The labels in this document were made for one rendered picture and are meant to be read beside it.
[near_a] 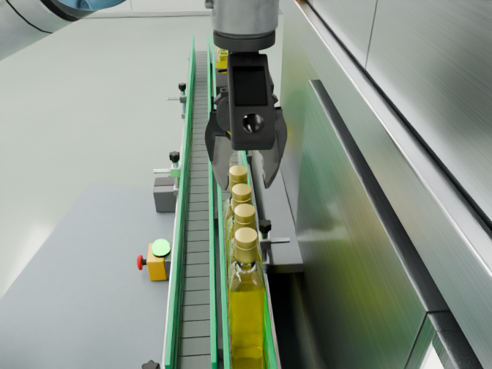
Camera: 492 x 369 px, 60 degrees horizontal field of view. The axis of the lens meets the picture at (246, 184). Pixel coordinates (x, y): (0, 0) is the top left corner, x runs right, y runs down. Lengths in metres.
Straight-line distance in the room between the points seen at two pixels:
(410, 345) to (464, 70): 0.23
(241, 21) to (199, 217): 0.72
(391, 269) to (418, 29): 0.22
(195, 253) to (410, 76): 0.70
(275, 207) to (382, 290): 0.72
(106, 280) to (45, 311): 0.16
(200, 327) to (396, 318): 0.52
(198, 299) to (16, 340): 0.44
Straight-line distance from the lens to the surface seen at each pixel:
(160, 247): 1.08
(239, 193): 0.72
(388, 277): 0.44
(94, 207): 1.42
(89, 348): 1.06
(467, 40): 0.37
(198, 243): 1.04
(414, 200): 0.39
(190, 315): 0.90
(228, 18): 0.47
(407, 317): 0.41
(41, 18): 0.39
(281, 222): 1.09
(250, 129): 0.45
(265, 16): 0.48
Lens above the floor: 1.59
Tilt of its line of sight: 36 degrees down
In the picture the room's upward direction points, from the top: straight up
